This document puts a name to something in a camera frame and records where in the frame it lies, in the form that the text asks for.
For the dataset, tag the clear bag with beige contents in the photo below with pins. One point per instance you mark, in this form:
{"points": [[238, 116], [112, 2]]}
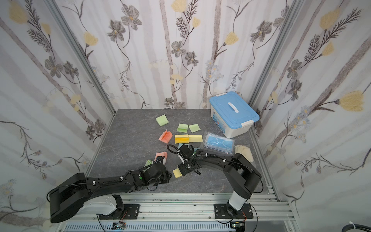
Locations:
{"points": [[245, 151]]}

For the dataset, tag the small circuit board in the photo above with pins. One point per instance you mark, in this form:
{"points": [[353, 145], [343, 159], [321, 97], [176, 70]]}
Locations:
{"points": [[118, 226]]}

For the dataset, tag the large yellow memo pad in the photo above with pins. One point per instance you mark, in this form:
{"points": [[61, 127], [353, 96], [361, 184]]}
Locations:
{"points": [[182, 139]]}

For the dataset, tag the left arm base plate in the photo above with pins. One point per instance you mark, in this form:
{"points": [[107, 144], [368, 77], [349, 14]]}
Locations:
{"points": [[124, 212]]}

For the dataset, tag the bag of blue face masks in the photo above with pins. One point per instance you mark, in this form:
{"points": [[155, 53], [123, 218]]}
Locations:
{"points": [[218, 143]]}

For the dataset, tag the torn yellow memo page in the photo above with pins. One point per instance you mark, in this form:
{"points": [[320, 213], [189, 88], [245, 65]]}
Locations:
{"points": [[195, 138]]}

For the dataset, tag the aluminium rail frame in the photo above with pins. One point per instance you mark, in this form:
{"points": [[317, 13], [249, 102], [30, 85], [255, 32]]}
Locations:
{"points": [[182, 213]]}

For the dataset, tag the blue memo pad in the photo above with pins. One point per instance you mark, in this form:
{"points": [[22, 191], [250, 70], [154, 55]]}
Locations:
{"points": [[180, 144]]}

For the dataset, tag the torn green memo page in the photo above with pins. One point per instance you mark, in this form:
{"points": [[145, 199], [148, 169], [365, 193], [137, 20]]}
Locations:
{"points": [[194, 128]]}

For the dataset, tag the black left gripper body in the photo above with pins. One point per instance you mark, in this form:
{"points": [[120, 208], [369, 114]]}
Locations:
{"points": [[164, 179]]}

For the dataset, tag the pink memo pad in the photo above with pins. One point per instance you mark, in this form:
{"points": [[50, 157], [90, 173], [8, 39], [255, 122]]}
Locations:
{"points": [[161, 157]]}

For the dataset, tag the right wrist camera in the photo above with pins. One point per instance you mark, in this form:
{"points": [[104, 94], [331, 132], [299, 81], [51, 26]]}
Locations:
{"points": [[185, 152]]}

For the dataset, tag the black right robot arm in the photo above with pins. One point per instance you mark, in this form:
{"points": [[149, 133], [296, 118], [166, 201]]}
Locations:
{"points": [[240, 173]]}

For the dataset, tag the white box with blue lid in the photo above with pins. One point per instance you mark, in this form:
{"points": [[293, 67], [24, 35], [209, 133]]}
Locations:
{"points": [[232, 114]]}

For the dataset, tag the green memo pad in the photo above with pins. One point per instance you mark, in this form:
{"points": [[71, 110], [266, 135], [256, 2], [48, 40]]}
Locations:
{"points": [[148, 162], [162, 120], [183, 128]]}

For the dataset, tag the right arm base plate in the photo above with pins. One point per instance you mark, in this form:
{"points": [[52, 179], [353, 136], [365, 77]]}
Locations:
{"points": [[224, 211]]}

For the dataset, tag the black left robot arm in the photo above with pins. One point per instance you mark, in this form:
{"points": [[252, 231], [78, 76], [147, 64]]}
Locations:
{"points": [[69, 197]]}

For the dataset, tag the small torn yellow page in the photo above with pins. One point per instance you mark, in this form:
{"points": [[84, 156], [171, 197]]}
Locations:
{"points": [[177, 173]]}

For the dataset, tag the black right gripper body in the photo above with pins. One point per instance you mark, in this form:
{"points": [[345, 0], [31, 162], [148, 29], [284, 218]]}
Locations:
{"points": [[185, 168]]}

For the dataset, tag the red memo pad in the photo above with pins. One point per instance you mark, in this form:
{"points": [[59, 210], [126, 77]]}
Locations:
{"points": [[166, 137]]}

